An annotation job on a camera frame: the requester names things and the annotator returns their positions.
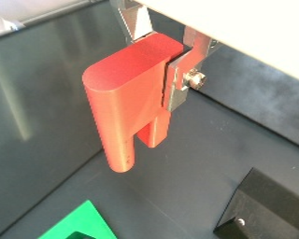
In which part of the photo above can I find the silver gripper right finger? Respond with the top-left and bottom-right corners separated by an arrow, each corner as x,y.
163,26 -> 212,112

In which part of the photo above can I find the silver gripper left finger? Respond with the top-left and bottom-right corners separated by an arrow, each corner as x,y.
109,0 -> 153,43

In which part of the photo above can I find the red square-circle object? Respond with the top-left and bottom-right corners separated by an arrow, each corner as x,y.
82,33 -> 183,173

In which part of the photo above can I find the black curved fixture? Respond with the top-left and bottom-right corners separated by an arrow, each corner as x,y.
213,168 -> 299,239

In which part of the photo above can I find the green foam shape-sorter base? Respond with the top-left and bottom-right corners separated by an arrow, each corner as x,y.
38,201 -> 117,239

